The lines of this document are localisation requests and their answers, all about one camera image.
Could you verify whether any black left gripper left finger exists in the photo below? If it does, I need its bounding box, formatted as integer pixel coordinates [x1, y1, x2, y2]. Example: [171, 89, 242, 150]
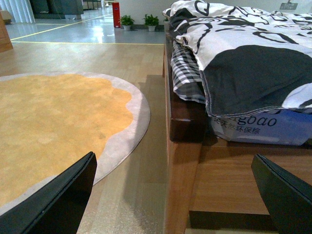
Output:
[0, 152, 97, 234]

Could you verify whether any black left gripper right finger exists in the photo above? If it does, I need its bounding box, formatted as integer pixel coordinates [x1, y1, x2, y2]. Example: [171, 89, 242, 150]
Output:
[251, 154, 312, 234]

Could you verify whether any blue white wrapped mattress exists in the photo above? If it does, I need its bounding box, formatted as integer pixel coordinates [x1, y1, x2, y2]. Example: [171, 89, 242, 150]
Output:
[211, 109, 312, 145]

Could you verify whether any round yellow grey rug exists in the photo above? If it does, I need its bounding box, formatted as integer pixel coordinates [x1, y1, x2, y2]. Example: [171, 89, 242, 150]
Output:
[0, 72, 151, 213]

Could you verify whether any black white patterned duvet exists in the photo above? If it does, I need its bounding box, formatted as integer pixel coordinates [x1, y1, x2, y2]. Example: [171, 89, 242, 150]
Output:
[163, 0, 312, 117]

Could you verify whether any black white checkered sheet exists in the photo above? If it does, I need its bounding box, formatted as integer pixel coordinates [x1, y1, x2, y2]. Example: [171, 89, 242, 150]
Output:
[171, 41, 206, 104]

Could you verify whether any wooden cabinet at left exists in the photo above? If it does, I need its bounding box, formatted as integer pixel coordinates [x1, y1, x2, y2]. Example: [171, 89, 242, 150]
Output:
[0, 14, 13, 53]

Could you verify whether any left potted green plant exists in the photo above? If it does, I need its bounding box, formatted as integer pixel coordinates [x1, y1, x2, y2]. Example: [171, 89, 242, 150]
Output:
[119, 15, 135, 31]

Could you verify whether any potted green plant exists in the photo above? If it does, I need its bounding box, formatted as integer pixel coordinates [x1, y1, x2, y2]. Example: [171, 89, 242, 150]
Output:
[143, 14, 159, 32]
[119, 15, 135, 31]

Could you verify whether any right potted green plant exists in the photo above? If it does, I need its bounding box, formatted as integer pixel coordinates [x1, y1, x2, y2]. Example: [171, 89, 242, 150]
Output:
[143, 14, 159, 32]

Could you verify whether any red fire extinguisher cabinet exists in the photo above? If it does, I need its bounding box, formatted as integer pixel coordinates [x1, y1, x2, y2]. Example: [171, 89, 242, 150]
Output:
[112, 2, 121, 28]

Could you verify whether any wooden bed frame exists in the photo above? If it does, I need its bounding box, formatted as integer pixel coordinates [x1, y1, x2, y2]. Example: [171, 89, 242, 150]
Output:
[163, 33, 312, 234]

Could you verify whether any grey wall socket panel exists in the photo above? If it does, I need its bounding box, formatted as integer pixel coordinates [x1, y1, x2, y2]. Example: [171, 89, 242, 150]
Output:
[279, 2, 298, 10]

